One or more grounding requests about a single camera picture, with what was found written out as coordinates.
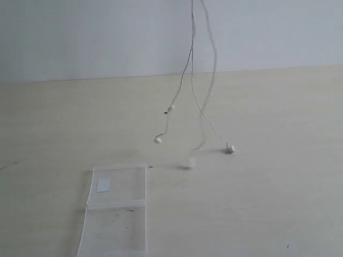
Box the clear plastic box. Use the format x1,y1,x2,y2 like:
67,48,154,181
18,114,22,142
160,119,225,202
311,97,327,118
77,164,147,256

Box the white wired earphones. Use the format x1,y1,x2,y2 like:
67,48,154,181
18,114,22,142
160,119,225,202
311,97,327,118
153,1,236,170

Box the white label sticker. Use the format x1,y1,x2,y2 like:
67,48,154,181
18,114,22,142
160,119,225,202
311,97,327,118
96,178,111,193

